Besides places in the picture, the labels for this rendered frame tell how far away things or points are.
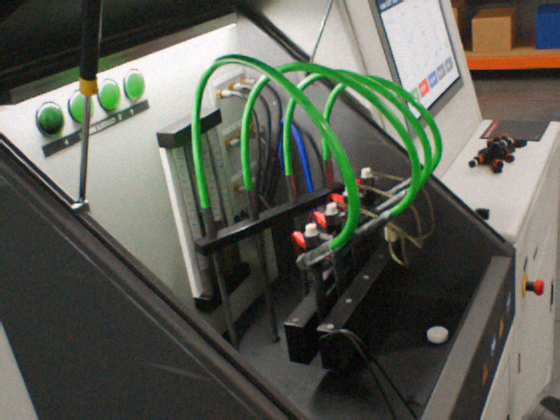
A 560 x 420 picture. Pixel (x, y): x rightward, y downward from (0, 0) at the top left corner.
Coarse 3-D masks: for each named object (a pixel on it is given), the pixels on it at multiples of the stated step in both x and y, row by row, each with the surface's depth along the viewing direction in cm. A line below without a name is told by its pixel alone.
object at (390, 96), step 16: (304, 80) 111; (368, 80) 106; (384, 96) 106; (288, 112) 115; (288, 128) 117; (416, 128) 106; (288, 144) 118; (288, 160) 120; (432, 160) 108; (288, 176) 121; (288, 192) 122; (400, 192) 113; (384, 208) 115
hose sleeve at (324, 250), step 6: (330, 240) 88; (324, 246) 88; (330, 246) 87; (312, 252) 91; (318, 252) 90; (324, 252) 89; (330, 252) 88; (306, 258) 93; (312, 258) 91; (318, 258) 91; (306, 264) 93; (312, 264) 94
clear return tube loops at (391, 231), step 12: (384, 192) 119; (336, 204) 112; (348, 204) 113; (372, 216) 112; (432, 216) 124; (384, 228) 131; (396, 228) 111; (432, 228) 126; (420, 240) 120; (408, 264) 114
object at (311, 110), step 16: (208, 64) 94; (224, 64) 91; (240, 64) 88; (256, 64) 85; (208, 80) 97; (272, 80) 84; (288, 80) 83; (304, 96) 81; (192, 112) 102; (192, 128) 104; (320, 128) 80; (192, 144) 106; (336, 144) 79; (336, 160) 80; (352, 176) 80; (352, 192) 80; (208, 208) 112; (352, 208) 81; (352, 224) 82; (336, 240) 86
